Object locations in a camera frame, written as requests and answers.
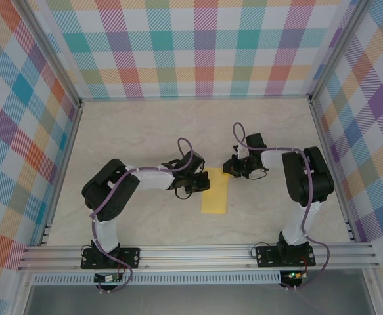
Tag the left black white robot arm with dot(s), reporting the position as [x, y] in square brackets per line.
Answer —
[112, 197]

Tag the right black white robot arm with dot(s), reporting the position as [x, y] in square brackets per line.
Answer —
[309, 180]

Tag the grey metal sheet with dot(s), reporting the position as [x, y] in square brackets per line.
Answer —
[194, 302]

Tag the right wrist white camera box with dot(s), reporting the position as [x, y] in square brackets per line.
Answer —
[241, 152]

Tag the thin aluminium frame rail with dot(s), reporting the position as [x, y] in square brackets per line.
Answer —
[194, 97]

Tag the aluminium side rail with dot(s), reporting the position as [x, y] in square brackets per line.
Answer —
[70, 141]
[325, 141]

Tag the long aluminium mounting rail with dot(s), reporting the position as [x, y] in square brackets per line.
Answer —
[194, 257]

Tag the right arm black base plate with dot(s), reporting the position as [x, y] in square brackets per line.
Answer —
[266, 259]

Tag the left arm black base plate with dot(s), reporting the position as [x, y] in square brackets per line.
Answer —
[132, 257]

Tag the aluminium frame post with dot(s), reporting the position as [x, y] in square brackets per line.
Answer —
[51, 54]
[337, 49]

